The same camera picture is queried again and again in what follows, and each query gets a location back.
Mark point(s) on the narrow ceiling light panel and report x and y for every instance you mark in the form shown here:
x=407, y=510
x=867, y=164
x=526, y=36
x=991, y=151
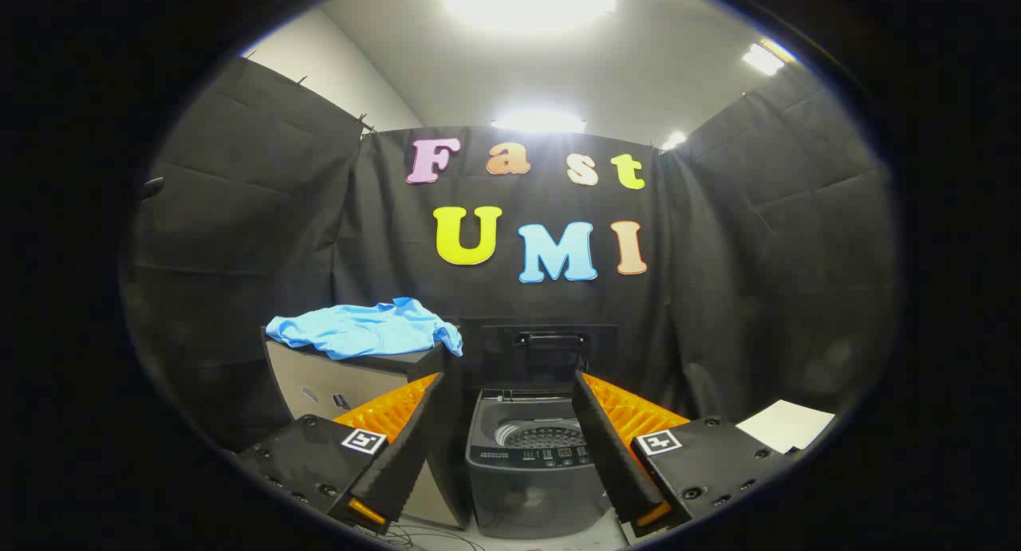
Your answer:
x=764, y=58

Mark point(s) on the black backdrop cloth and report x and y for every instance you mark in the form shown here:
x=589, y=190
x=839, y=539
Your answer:
x=478, y=296

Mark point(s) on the light blue polo shirt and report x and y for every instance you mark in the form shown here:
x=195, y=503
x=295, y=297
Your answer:
x=359, y=332

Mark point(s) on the beige cabinet with dark top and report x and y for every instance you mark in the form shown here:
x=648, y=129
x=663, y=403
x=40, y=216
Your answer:
x=351, y=379

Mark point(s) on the small ceiling light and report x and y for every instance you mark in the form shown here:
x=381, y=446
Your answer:
x=674, y=140

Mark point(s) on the white paper sheet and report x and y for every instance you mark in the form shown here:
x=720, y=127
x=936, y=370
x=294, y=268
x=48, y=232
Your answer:
x=786, y=425

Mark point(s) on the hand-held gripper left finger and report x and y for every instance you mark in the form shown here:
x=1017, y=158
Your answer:
x=399, y=455

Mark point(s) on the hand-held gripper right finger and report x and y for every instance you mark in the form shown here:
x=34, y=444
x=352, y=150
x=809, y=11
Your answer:
x=610, y=447

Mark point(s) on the grey washing machine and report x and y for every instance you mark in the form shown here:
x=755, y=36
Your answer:
x=526, y=495

